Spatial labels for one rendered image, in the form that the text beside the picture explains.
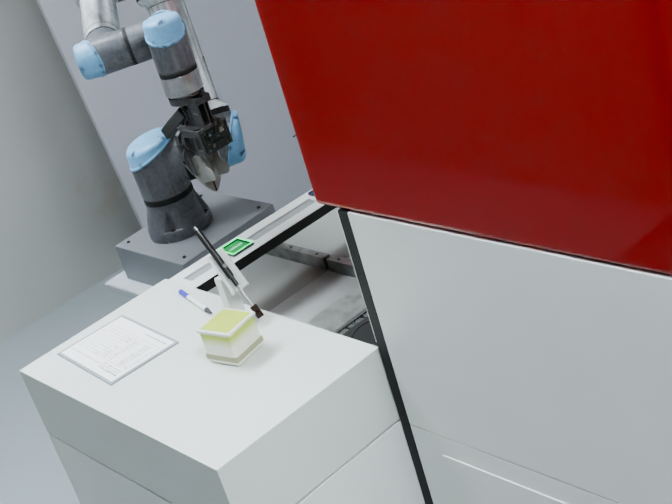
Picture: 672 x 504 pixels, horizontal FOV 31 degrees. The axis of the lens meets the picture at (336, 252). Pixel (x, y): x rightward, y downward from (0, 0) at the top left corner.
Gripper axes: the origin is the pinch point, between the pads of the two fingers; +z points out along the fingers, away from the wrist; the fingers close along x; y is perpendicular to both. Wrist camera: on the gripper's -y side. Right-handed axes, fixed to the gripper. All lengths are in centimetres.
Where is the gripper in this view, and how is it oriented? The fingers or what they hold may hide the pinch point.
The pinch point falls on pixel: (211, 184)
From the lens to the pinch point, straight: 240.0
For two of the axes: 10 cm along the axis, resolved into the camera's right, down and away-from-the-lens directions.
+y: 6.6, 1.6, -7.3
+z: 2.6, 8.6, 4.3
